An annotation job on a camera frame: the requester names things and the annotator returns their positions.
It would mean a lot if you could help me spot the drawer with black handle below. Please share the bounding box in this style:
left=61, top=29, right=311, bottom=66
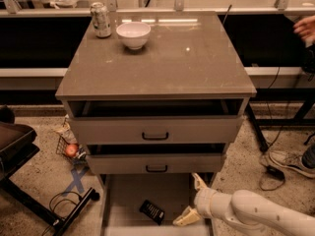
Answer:
left=87, top=153, right=224, bottom=174
left=69, top=117, right=243, bottom=145

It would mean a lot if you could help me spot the top drawer with black handle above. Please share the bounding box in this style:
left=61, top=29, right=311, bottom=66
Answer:
left=69, top=117, right=243, bottom=145

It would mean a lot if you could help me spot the wire basket on floor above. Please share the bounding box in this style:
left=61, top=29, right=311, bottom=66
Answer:
left=56, top=137, right=87, bottom=165

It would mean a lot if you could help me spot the person's hand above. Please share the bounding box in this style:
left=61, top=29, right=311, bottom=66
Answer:
left=293, top=16, right=315, bottom=42

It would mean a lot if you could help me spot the snack bag in basket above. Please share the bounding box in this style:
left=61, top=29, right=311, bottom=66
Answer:
left=54, top=115, right=77, bottom=145

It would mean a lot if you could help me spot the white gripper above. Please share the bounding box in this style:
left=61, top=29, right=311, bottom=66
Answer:
left=173, top=172, right=234, bottom=227

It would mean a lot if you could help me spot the black floor cable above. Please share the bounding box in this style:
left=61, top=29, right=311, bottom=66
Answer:
left=40, top=190, right=85, bottom=236

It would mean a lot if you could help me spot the open bottom drawer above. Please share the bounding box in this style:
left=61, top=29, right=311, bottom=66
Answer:
left=100, top=173, right=214, bottom=236

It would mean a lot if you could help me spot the black table leg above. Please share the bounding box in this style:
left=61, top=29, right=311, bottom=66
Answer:
left=245, top=104, right=269, bottom=153

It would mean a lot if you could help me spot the red apple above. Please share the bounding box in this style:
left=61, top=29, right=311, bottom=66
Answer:
left=65, top=144, right=79, bottom=157

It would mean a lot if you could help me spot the white sneaker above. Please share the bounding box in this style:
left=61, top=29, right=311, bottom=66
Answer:
left=269, top=150, right=315, bottom=179

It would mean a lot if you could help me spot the black rxbar chocolate bar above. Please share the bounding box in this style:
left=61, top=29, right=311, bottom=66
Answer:
left=139, top=200, right=165, bottom=225

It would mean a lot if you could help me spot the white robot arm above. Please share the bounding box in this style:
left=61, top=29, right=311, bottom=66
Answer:
left=173, top=173, right=315, bottom=236

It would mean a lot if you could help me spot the white ceramic bowl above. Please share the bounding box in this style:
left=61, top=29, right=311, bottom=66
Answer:
left=116, top=22, right=151, bottom=50

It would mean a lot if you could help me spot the grey drawer cabinet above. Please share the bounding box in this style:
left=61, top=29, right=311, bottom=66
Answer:
left=56, top=12, right=256, bottom=159

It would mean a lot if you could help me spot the silver soda can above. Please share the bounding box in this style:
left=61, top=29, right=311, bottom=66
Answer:
left=90, top=2, right=111, bottom=38

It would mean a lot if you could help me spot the middle drawer with black handle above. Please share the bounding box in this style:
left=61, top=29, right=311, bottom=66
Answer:
left=87, top=153, right=224, bottom=174

